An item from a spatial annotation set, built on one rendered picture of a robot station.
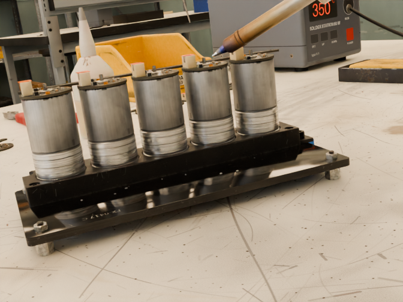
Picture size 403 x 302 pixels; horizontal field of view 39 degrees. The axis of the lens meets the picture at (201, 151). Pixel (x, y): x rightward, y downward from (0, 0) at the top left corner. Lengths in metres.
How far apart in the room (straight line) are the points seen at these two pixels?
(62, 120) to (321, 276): 0.14
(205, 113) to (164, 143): 0.03
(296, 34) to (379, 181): 0.38
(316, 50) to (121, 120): 0.41
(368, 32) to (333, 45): 4.99
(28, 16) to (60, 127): 4.74
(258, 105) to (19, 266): 0.15
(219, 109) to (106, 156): 0.06
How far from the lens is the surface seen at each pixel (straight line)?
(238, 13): 0.70
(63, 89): 0.28
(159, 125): 0.29
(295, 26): 0.65
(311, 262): 0.21
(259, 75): 0.31
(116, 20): 3.19
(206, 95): 0.29
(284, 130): 0.32
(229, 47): 0.29
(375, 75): 0.55
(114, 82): 0.28
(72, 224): 0.25
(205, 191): 0.26
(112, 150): 0.28
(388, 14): 5.55
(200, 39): 6.00
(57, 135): 0.28
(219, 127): 0.30
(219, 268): 0.21
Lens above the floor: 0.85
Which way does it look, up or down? 15 degrees down
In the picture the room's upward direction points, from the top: 7 degrees counter-clockwise
